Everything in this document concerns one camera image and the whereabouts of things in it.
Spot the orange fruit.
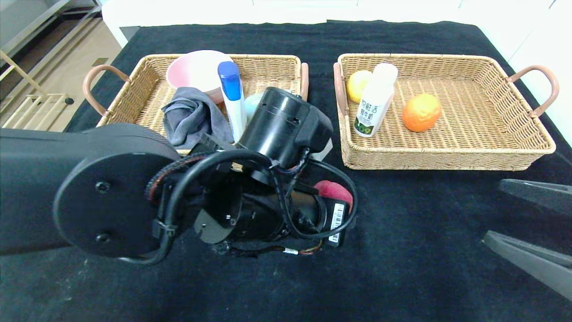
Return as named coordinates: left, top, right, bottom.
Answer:
left=402, top=93, right=442, bottom=132

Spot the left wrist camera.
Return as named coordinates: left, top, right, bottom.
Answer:
left=312, top=139, right=333, bottom=162

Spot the wicker basket with pink handles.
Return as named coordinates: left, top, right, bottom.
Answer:
left=333, top=54, right=560, bottom=172
left=83, top=55, right=310, bottom=173

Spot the pale mint cup with handle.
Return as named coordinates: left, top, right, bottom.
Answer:
left=245, top=93, right=269, bottom=120

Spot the grey metal shelf frame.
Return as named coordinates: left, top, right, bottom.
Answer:
left=0, top=0, right=104, bottom=59

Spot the grey cloth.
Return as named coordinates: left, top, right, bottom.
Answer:
left=162, top=87, right=234, bottom=149

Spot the pink bowl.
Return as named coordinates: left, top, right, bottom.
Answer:
left=165, top=50, right=235, bottom=104

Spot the white milk bottle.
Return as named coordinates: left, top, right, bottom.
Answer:
left=353, top=63, right=399, bottom=138

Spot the red peach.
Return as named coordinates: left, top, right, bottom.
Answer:
left=314, top=180, right=353, bottom=211

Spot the wooden rack on wheels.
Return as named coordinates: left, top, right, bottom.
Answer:
left=0, top=49, right=74, bottom=132

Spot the yellow pear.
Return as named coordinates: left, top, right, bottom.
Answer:
left=347, top=70, right=374, bottom=104

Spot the black tablecloth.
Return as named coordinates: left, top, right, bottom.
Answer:
left=0, top=20, right=572, bottom=322

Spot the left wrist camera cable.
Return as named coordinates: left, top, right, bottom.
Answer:
left=118, top=149, right=358, bottom=267

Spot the white shampoo bottle blue cap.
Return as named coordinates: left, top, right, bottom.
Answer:
left=218, top=61, right=248, bottom=143

